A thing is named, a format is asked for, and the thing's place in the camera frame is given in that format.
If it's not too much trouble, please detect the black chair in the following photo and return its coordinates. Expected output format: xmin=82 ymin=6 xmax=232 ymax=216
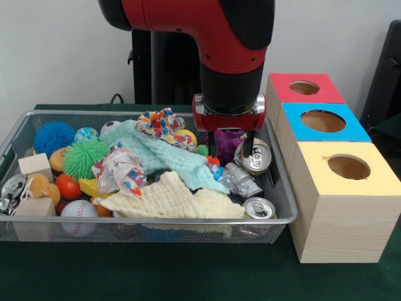
xmin=360 ymin=19 xmax=401 ymax=126

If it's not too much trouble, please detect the mint green cloth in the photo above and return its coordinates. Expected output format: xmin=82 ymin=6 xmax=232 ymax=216
xmin=103 ymin=119 xmax=231 ymax=194

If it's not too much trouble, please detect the crushed drink can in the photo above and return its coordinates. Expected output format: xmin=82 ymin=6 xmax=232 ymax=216
xmin=234 ymin=137 xmax=273 ymax=176

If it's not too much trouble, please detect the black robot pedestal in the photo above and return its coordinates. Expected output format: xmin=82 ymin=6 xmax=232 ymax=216
xmin=127 ymin=28 xmax=204 ymax=106

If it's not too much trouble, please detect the white cloth with colourful dots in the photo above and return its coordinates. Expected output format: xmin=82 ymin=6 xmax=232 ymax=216
xmin=91 ymin=142 xmax=148 ymax=201
xmin=134 ymin=107 xmax=197 ymax=153

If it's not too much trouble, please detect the green spiky ball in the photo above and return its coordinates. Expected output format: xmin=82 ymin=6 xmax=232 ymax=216
xmin=62 ymin=139 xmax=110 ymax=182

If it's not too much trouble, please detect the wooden box with three holes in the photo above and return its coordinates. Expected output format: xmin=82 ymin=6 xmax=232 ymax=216
xmin=262 ymin=73 xmax=401 ymax=264

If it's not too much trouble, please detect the blue spiky ball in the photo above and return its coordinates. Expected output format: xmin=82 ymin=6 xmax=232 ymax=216
xmin=33 ymin=121 xmax=77 ymax=159

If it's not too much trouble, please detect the dark green tablecloth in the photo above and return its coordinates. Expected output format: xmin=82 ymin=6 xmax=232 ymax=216
xmin=0 ymin=103 xmax=401 ymax=301
xmin=371 ymin=113 xmax=401 ymax=150

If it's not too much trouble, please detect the silver drink can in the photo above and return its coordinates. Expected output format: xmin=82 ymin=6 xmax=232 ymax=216
xmin=242 ymin=196 xmax=277 ymax=220

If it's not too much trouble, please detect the wire mesh bin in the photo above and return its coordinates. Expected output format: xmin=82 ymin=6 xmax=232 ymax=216
xmin=0 ymin=109 xmax=298 ymax=245

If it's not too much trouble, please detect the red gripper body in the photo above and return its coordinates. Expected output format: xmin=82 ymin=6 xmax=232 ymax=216
xmin=191 ymin=92 xmax=268 ymax=132

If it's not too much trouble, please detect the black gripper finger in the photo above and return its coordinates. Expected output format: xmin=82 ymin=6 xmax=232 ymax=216
xmin=207 ymin=129 xmax=219 ymax=157
xmin=243 ymin=129 xmax=256 ymax=160

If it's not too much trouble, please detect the purple spiky ball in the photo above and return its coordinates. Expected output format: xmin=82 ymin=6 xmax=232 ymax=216
xmin=202 ymin=129 xmax=248 ymax=166

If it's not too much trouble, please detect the cream cloth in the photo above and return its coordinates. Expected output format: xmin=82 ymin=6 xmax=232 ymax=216
xmin=93 ymin=171 xmax=247 ymax=220

